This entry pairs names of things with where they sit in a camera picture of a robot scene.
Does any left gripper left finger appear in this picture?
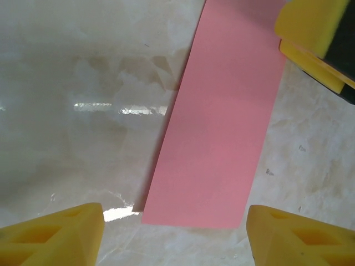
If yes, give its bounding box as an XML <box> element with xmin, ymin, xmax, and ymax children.
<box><xmin>0</xmin><ymin>202</ymin><xmax>106</xmax><ymax>266</ymax></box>

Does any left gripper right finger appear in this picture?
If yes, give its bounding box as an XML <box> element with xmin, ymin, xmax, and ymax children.
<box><xmin>246</xmin><ymin>204</ymin><xmax>355</xmax><ymax>266</ymax></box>

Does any pink paper sheet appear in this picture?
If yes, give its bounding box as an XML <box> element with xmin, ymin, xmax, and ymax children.
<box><xmin>141</xmin><ymin>0</ymin><xmax>288</xmax><ymax>230</ymax></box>

